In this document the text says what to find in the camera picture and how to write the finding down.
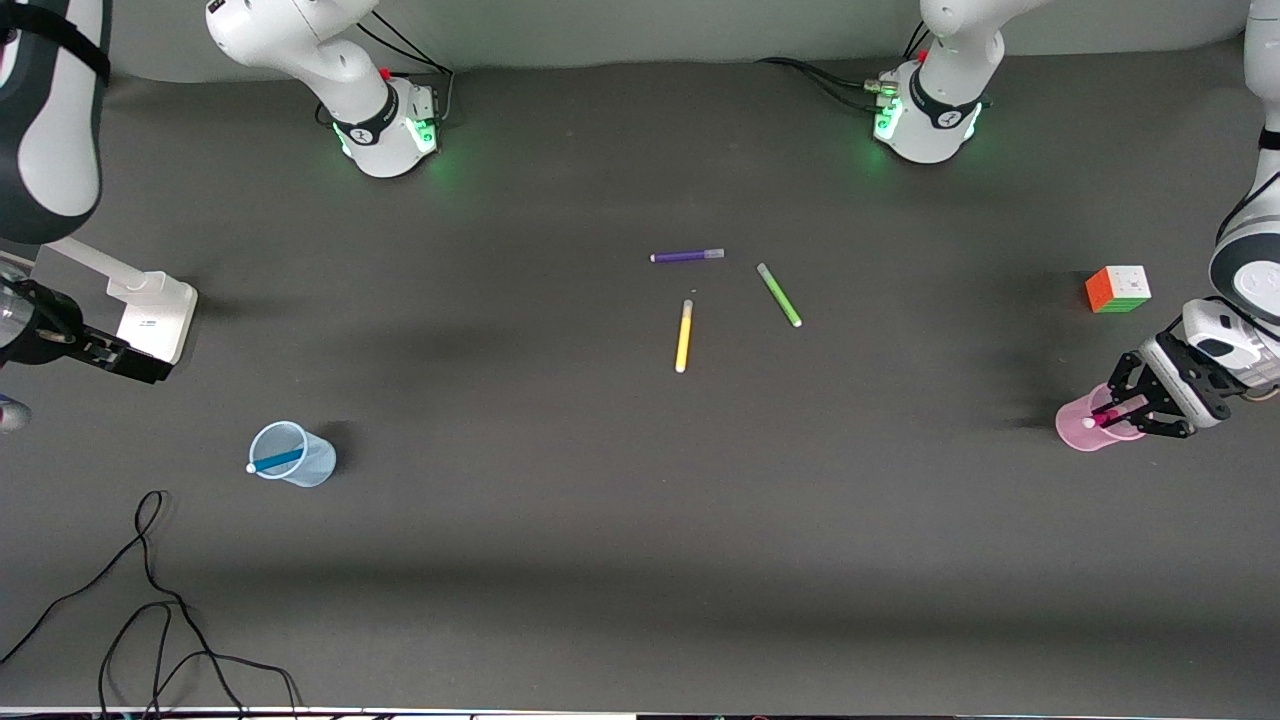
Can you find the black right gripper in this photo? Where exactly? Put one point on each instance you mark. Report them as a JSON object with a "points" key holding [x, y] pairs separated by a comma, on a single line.
{"points": [[50, 331]]}

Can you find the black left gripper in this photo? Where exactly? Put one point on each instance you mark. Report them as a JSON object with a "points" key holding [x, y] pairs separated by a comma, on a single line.
{"points": [[1187, 381]]}

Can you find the pink marker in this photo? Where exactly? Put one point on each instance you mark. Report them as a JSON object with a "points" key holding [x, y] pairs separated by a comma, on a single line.
{"points": [[1100, 419]]}

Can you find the blue marker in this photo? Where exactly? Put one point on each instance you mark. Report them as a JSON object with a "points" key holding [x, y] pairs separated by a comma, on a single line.
{"points": [[278, 461]]}

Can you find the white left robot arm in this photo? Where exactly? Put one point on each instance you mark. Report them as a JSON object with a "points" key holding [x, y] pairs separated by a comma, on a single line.
{"points": [[940, 125]]}

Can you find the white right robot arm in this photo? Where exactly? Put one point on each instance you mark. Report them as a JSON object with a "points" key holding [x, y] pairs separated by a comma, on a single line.
{"points": [[372, 130]]}

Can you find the white stand with base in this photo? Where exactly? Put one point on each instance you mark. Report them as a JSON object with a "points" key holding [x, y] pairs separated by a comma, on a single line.
{"points": [[160, 310]]}

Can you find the translucent pink cup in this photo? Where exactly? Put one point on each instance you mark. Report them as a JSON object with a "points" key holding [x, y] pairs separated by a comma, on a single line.
{"points": [[1075, 432]]}

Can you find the multicolour puzzle cube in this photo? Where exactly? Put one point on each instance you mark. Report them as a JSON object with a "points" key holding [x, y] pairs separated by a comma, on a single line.
{"points": [[1118, 290]]}

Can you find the translucent blue cup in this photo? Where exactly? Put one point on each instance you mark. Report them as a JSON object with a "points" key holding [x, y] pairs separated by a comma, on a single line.
{"points": [[315, 465]]}

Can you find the green marker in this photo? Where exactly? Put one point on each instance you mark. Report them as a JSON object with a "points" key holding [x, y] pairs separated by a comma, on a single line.
{"points": [[780, 296]]}

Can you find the yellow marker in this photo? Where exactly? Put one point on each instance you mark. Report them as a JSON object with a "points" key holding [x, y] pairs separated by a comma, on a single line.
{"points": [[684, 338]]}

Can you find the purple marker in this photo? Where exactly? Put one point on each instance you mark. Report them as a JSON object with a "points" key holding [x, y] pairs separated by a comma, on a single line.
{"points": [[685, 256]]}

